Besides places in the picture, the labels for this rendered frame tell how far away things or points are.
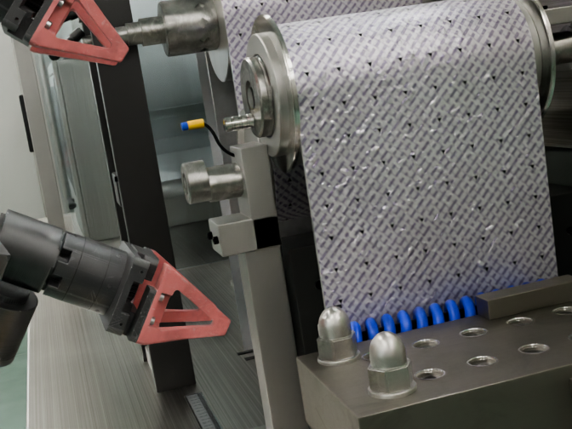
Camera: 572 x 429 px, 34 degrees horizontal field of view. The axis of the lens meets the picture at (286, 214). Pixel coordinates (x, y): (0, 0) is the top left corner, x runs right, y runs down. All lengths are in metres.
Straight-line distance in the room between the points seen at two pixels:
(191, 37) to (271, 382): 0.41
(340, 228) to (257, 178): 0.10
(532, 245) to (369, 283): 0.17
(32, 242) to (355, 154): 0.29
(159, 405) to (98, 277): 0.39
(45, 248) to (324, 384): 0.25
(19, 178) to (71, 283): 5.60
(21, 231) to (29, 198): 5.61
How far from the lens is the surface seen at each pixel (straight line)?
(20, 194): 6.38
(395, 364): 0.69
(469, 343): 0.79
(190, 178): 0.88
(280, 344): 0.93
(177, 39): 1.09
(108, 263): 0.78
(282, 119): 0.82
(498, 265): 0.91
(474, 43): 0.88
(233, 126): 0.87
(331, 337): 0.77
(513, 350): 0.76
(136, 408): 1.15
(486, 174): 0.89
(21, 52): 1.81
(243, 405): 1.09
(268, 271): 0.91
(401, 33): 0.87
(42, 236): 0.78
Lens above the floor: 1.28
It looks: 9 degrees down
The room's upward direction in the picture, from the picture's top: 9 degrees counter-clockwise
